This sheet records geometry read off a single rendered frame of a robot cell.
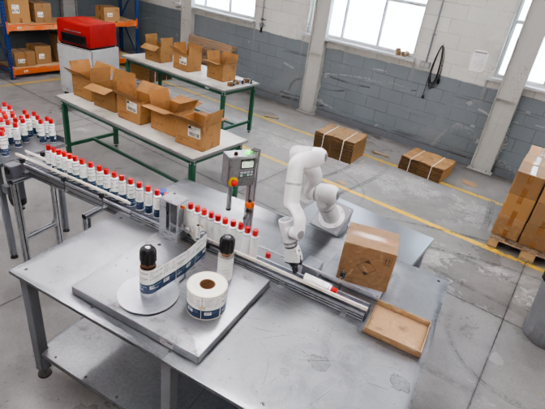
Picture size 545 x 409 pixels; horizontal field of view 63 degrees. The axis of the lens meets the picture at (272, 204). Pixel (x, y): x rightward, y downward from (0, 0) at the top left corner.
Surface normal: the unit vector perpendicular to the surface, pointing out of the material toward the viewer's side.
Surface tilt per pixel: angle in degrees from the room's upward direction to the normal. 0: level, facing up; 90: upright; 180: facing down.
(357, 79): 90
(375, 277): 90
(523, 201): 88
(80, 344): 0
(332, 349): 0
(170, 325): 0
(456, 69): 90
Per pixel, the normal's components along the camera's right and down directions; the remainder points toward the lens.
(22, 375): 0.12, -0.87
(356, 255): -0.29, 0.44
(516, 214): -0.58, 0.36
